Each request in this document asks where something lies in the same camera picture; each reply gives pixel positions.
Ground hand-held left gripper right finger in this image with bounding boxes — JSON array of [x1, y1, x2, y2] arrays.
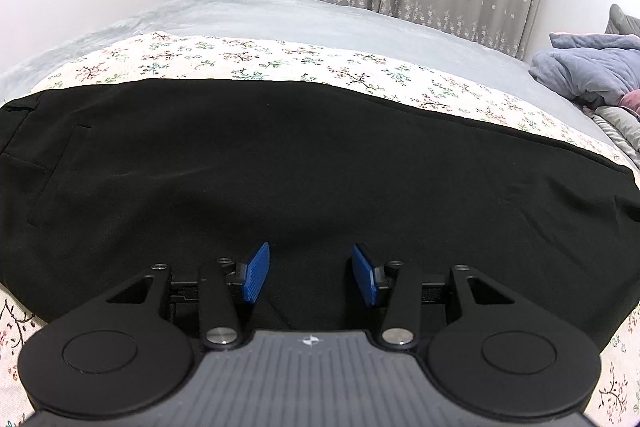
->
[[352, 244, 556, 352]]

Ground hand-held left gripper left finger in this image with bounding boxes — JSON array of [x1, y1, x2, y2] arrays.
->
[[65, 241, 271, 352]]

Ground black pants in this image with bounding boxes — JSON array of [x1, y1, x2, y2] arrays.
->
[[0, 77, 640, 349]]

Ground floral printed cloth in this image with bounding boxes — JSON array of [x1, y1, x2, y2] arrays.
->
[[0, 32, 640, 427]]

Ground grey bed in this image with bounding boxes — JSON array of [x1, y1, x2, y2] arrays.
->
[[0, 0, 640, 168]]

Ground grey folded quilt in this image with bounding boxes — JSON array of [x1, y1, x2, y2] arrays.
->
[[582, 106, 640, 158]]

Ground blue-grey quilt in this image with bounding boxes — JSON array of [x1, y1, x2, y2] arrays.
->
[[530, 32, 640, 108]]

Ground pink pillow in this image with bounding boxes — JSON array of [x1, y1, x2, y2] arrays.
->
[[619, 89, 640, 118]]

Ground grey pillow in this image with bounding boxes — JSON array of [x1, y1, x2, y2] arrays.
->
[[604, 4, 640, 38]]

